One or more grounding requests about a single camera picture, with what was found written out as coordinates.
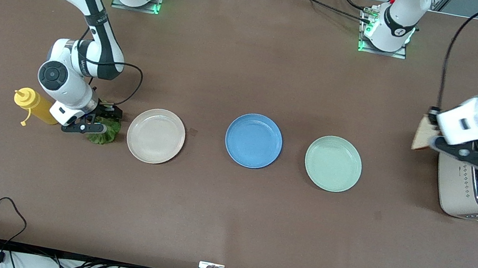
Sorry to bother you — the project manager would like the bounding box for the green lettuce leaf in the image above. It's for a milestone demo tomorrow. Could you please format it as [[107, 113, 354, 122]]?
[[84, 114, 123, 148]]

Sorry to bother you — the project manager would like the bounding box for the toasted bread slice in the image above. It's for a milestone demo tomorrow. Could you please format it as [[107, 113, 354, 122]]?
[[411, 113, 444, 154]]

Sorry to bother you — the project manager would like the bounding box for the yellow mustard squeeze bottle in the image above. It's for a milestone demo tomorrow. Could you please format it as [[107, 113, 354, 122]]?
[[9, 86, 63, 132]]

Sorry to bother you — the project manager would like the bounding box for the beige plate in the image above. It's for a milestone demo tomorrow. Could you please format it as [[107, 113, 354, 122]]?
[[123, 104, 189, 169]]

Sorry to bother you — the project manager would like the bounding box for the light green plate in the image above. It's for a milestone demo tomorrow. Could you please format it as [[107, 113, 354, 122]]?
[[300, 132, 367, 197]]

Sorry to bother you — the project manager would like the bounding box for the blue plate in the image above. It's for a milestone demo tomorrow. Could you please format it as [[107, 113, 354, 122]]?
[[221, 110, 287, 173]]

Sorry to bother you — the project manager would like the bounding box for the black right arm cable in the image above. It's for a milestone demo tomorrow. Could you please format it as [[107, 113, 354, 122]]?
[[53, 0, 157, 111]]

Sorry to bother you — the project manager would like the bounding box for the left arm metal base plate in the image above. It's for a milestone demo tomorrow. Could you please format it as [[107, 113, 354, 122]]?
[[357, 3, 415, 60]]

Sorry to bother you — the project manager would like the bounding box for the black cable on table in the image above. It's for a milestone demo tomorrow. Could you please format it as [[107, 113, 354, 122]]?
[[269, 0, 375, 25]]

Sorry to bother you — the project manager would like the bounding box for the thin black looped cable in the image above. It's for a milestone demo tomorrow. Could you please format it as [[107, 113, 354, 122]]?
[[0, 196, 31, 268]]

